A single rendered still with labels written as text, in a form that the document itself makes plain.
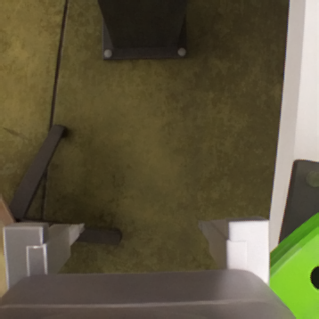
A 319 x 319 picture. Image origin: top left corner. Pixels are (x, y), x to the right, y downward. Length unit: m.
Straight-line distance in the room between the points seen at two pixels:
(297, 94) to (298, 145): 0.04
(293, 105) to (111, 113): 0.93
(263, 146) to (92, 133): 0.49
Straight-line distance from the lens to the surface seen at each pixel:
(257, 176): 1.23
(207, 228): 0.16
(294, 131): 0.30
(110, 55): 1.21
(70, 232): 0.16
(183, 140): 1.20
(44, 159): 1.16
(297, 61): 0.31
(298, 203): 0.29
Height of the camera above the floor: 1.19
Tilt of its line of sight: 88 degrees down
